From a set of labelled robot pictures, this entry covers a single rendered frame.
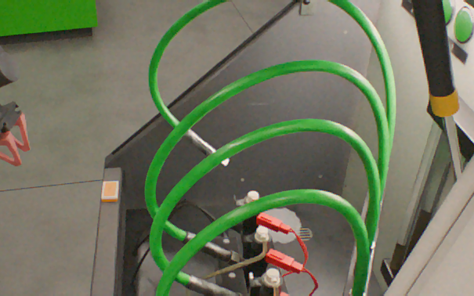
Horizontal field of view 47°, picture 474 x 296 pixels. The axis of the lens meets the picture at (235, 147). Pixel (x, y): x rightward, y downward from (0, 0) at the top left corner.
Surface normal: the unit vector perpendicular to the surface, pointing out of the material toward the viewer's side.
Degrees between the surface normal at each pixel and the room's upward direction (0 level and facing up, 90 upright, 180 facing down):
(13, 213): 0
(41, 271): 0
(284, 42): 90
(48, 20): 90
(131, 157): 90
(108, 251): 0
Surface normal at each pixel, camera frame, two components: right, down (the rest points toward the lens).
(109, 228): 0.05, -0.82
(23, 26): 0.37, 0.54
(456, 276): -0.95, -0.16
